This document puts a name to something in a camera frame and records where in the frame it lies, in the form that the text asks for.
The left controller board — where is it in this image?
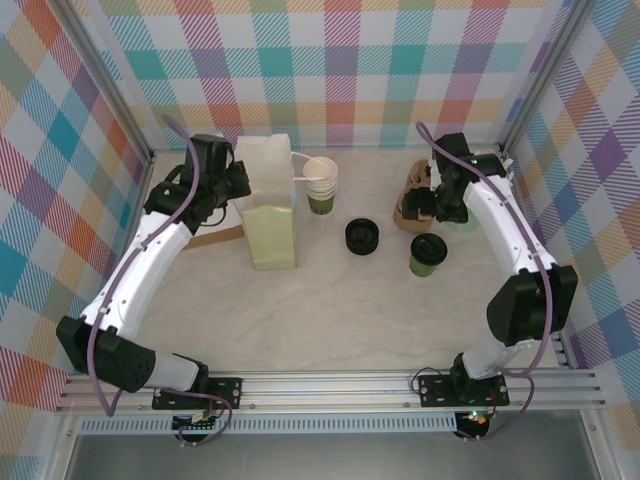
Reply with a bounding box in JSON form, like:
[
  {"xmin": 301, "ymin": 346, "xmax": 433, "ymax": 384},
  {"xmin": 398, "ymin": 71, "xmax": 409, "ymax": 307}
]
[{"xmin": 171, "ymin": 409, "xmax": 224, "ymax": 432}]

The controller board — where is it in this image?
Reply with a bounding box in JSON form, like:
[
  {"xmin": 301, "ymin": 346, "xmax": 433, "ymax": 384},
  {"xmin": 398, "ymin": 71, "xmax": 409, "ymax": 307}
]
[
  {"xmin": 457, "ymin": 410, "xmax": 490, "ymax": 437},
  {"xmin": 171, "ymin": 409, "xmax": 224, "ymax": 432}
]

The aluminium left frame post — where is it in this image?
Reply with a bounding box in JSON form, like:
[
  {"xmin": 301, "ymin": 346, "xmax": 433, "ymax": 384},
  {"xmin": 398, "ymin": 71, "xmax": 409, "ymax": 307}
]
[{"xmin": 57, "ymin": 0, "xmax": 156, "ymax": 166}]

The aluminium right side rail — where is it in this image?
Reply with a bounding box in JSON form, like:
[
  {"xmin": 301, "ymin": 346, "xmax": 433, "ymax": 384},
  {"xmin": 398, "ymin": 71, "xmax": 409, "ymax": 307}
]
[{"xmin": 504, "ymin": 149, "xmax": 574, "ymax": 371}]

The right controller board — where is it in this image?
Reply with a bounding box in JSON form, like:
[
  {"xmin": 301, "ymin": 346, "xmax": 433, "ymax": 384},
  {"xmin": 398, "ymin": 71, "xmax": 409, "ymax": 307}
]
[{"xmin": 457, "ymin": 410, "xmax": 490, "ymax": 437}]

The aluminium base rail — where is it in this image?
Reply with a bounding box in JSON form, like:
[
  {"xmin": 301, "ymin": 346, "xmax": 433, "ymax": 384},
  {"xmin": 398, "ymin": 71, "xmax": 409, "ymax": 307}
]
[{"xmin": 53, "ymin": 370, "xmax": 607, "ymax": 414}]

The paper gift bag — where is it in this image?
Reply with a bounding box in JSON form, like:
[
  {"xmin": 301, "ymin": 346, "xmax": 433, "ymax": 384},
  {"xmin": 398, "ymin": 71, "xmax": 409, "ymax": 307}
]
[{"xmin": 233, "ymin": 132, "xmax": 321, "ymax": 272}]

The mint green holder cup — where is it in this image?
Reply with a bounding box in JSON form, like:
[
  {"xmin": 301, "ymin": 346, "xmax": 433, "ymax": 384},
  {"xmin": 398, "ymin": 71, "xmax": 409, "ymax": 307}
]
[{"xmin": 443, "ymin": 212, "xmax": 480, "ymax": 236}]

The grey metal panel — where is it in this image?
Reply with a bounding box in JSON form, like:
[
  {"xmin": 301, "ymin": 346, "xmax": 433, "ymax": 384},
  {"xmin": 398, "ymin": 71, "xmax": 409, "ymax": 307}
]
[{"xmin": 64, "ymin": 432, "xmax": 601, "ymax": 480}]

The aluminium right frame post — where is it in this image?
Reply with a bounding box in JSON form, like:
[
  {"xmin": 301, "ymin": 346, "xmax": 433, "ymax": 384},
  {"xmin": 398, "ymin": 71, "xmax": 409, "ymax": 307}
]
[{"xmin": 499, "ymin": 0, "xmax": 594, "ymax": 159}]

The white slotted cable duct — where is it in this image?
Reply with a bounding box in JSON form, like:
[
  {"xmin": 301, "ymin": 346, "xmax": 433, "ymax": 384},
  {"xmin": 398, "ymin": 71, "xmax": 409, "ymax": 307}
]
[{"xmin": 78, "ymin": 417, "xmax": 459, "ymax": 436}]

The aluminium frame post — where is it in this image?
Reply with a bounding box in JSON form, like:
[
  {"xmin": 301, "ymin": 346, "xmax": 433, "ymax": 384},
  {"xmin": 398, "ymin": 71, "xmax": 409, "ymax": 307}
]
[
  {"xmin": 499, "ymin": 0, "xmax": 594, "ymax": 159},
  {"xmin": 57, "ymin": 0, "xmax": 156, "ymax": 166}
]

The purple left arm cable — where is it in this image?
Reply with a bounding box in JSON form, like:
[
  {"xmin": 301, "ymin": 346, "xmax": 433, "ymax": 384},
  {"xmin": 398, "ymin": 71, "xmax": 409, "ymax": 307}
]
[{"xmin": 87, "ymin": 114, "xmax": 235, "ymax": 448}]

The brown pulp cup carrier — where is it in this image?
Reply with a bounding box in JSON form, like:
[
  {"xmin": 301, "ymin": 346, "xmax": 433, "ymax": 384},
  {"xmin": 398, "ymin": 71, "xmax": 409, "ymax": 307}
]
[{"xmin": 391, "ymin": 158, "xmax": 441, "ymax": 234}]

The black round lid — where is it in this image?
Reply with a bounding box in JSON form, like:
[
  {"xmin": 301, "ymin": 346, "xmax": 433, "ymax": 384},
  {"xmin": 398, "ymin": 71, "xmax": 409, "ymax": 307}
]
[{"xmin": 344, "ymin": 216, "xmax": 382, "ymax": 257}]

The aluminium left side rail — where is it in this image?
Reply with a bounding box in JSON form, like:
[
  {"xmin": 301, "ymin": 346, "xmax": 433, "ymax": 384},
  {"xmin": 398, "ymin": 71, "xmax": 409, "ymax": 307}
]
[{"xmin": 122, "ymin": 153, "xmax": 155, "ymax": 221}]

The green paper coffee cup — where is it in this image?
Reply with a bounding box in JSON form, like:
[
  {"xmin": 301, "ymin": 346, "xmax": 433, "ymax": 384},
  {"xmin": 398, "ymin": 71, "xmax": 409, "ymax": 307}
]
[{"xmin": 409, "ymin": 252, "xmax": 442, "ymax": 279}]

